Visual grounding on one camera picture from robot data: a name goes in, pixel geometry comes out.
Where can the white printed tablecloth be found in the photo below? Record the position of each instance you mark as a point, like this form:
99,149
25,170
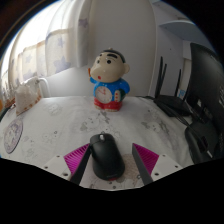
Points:
60,126

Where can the round purple printed mouse pad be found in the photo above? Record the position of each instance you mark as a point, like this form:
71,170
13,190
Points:
13,136

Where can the cartoon boy figure alarm clock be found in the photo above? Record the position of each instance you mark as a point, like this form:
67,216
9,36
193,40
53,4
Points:
109,83

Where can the black computer mouse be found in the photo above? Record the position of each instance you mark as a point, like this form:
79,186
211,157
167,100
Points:
106,156

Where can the black router with antennas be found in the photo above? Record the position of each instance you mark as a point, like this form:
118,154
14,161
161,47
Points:
171,103

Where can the black computer monitor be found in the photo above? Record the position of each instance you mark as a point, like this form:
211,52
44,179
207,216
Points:
208,83

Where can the white wall shelf unit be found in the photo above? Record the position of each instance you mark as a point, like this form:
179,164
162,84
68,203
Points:
183,28

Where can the white star printed curtain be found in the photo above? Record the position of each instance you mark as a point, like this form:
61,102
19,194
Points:
43,46

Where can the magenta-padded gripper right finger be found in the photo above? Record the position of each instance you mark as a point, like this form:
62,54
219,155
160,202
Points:
146,159

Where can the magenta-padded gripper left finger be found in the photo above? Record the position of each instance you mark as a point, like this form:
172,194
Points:
76,159

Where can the black desktop box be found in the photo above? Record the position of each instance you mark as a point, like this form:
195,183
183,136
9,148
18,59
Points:
200,141

